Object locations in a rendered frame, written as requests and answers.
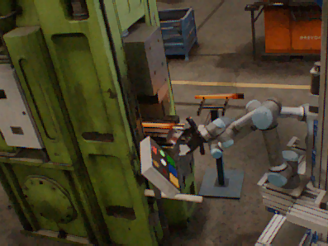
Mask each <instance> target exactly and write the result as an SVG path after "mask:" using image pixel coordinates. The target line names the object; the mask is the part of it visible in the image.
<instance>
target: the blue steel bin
mask: <svg viewBox="0 0 328 246"><path fill-rule="evenodd" d="M158 13H159V21H160V24H161V31H162V34H163V40H164V48H165V53H166V55H173V54H185V56H186V58H185V60H184V61H187V60H189V56H188V53H189V50H190V49H191V48H192V47H193V44H194V43H195V44H194V45H199V42H198V41H197V28H196V23H195V14H194V9H193V6H191V7H184V8H176V9H164V10H158Z"/></svg>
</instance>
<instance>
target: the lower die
mask: <svg viewBox="0 0 328 246"><path fill-rule="evenodd" d="M142 123H158V124H169V125H171V123H174V122H172V121H166V122H164V121H142ZM147 131H149V134H148V132H147ZM153 131H154V134H153V138H152V135H151V133H152V132H153ZM174 131H176V130H175V129H172V130H170V127H163V126H144V132H145V138H147V137H148V136H149V137H150V138H151V139H153V140H154V141H158V138H157V132H159V133H158V137H159V142H169V141H170V136H171V137H172V136H173V134H174ZM146 132H147V136H146Z"/></svg>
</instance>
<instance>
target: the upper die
mask: <svg viewBox="0 0 328 246"><path fill-rule="evenodd" d="M157 91H158V92H157V93H156V94H155V96H140V95H136V98H137V101H138V103H157V104H160V103H161V101H162V100H163V98H164V96H165V95H166V94H167V92H169V87H168V84H167V80H166V81H165V82H164V84H163V85H162V87H161V88H160V89H159V90H157Z"/></svg>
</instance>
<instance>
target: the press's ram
mask: <svg viewBox="0 0 328 246"><path fill-rule="evenodd" d="M127 30H128V31H129V34H128V35H125V36H123V37H122V38H123V40H124V42H125V47H126V54H127V58H128V60H129V65H130V68H131V75H132V80H133V83H134V89H135V92H136V95H140V96H155V94H156V93H157V92H158V91H157V90H159V89H160V88H161V87H162V85H163V84H164V82H165V81H166V80H167V78H168V77H169V72H168V69H167V62H166V58H165V55H164V46H163V39H162V35H161V29H160V26H147V27H129V28H128V29H127Z"/></svg>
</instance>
